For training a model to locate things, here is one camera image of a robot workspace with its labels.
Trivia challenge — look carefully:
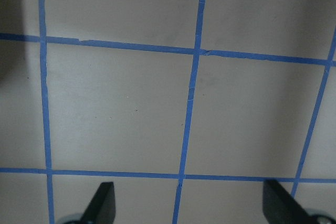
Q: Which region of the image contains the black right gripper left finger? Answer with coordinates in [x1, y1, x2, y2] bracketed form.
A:
[79, 182, 116, 224]

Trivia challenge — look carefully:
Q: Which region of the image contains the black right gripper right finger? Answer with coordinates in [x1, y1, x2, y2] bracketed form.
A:
[262, 179, 318, 224]

